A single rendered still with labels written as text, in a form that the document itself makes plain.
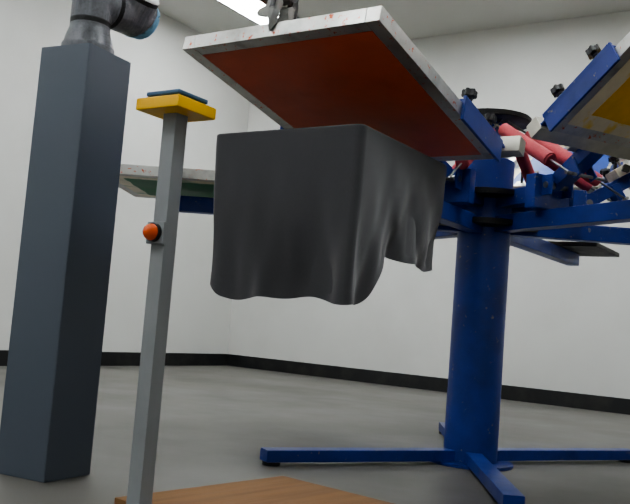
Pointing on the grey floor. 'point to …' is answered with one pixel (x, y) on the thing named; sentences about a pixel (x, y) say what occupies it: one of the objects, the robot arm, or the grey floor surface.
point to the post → (159, 284)
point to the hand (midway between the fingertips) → (279, 29)
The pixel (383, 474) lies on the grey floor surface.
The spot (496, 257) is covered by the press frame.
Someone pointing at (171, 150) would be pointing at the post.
